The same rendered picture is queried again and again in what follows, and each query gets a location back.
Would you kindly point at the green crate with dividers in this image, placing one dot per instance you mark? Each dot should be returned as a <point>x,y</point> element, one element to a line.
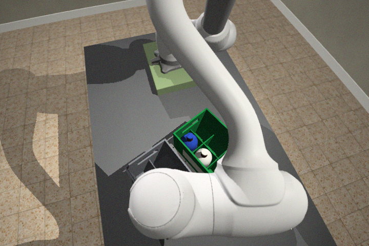
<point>212,134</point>

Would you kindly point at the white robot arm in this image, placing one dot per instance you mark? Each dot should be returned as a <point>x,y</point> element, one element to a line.
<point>246,196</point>

